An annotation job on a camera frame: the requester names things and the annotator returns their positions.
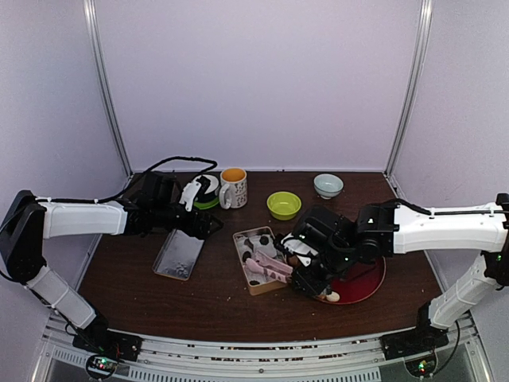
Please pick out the pink cat paw tongs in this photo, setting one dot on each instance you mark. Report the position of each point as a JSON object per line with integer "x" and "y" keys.
{"x": 272, "y": 269}

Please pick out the lime green bowl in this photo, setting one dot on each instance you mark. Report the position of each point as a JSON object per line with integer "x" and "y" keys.
{"x": 283, "y": 205}

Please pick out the white paper cupcake liners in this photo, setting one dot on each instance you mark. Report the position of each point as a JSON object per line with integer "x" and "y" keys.
{"x": 258, "y": 248}

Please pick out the right aluminium frame post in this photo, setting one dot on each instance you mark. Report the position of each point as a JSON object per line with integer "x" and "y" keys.
{"x": 418, "y": 59}

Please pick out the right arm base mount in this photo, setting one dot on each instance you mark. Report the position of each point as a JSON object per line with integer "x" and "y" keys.
{"x": 416, "y": 349}

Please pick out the beige bear tin lid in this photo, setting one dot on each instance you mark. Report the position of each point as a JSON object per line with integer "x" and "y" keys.
{"x": 178, "y": 256}

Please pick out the dark chocolate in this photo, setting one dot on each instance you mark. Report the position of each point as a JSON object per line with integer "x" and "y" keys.
{"x": 246, "y": 255}
{"x": 263, "y": 240}

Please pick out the red round tray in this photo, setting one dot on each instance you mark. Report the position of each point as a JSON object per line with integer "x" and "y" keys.
{"x": 352, "y": 279}

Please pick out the beige metal tin box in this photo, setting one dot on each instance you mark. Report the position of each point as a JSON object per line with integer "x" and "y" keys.
{"x": 262, "y": 288}

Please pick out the pale blue ceramic bowl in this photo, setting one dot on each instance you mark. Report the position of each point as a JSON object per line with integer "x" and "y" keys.
{"x": 328, "y": 185}

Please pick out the white and navy bowl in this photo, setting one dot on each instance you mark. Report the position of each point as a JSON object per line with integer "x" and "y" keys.
{"x": 210, "y": 193}

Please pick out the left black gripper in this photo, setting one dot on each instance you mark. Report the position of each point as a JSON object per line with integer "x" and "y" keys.
{"x": 192, "y": 231}

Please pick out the green saucer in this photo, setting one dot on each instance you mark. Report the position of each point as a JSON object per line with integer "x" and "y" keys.
{"x": 206, "y": 205}

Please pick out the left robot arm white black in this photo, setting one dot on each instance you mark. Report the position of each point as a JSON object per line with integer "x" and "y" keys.
{"x": 31, "y": 222}

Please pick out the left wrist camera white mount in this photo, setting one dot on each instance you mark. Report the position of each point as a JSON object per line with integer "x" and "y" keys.
{"x": 190, "y": 193}

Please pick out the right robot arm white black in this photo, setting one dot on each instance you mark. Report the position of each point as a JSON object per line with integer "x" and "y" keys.
{"x": 397, "y": 227}

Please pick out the white round chocolate front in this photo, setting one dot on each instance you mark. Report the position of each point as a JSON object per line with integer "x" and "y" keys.
{"x": 333, "y": 297}

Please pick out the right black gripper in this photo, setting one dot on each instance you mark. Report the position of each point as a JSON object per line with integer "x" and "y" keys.
{"x": 312, "y": 286}

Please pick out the white floral mug orange inside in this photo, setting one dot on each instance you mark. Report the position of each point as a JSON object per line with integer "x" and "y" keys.
{"x": 233, "y": 188}

